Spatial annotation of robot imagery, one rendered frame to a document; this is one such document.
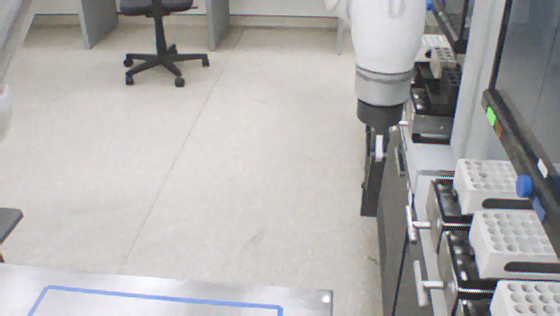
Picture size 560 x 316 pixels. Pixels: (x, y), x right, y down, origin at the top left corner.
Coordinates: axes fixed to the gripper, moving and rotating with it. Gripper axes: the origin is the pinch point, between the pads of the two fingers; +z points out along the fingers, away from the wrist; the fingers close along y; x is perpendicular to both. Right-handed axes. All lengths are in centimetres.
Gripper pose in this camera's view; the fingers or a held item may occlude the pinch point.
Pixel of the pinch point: (369, 199)
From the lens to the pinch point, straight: 94.4
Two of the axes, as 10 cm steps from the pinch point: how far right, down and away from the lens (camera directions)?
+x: -10.0, -0.5, 0.8
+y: 1.0, -5.3, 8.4
